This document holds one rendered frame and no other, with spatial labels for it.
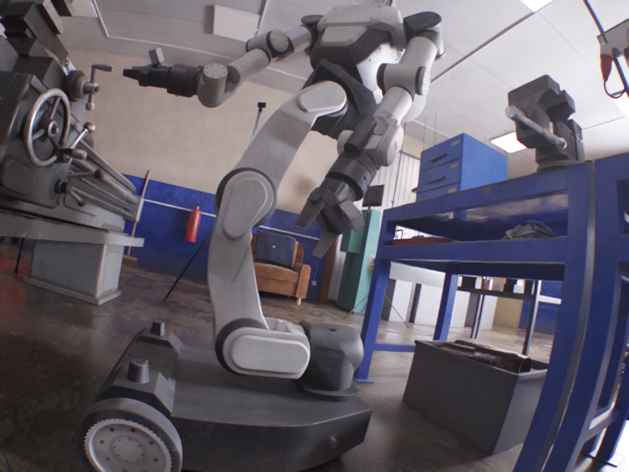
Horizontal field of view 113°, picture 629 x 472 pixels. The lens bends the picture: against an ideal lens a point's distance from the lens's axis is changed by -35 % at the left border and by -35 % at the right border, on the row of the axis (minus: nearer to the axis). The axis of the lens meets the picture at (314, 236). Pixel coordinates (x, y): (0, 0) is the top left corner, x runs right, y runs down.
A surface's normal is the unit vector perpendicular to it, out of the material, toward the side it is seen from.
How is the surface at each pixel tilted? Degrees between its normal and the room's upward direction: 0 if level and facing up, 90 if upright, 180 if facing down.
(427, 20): 79
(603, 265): 90
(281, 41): 94
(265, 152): 90
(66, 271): 90
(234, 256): 115
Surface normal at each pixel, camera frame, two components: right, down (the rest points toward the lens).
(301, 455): 0.60, 0.03
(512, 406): 0.35, -0.04
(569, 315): -0.93, -0.21
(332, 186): -0.27, -0.54
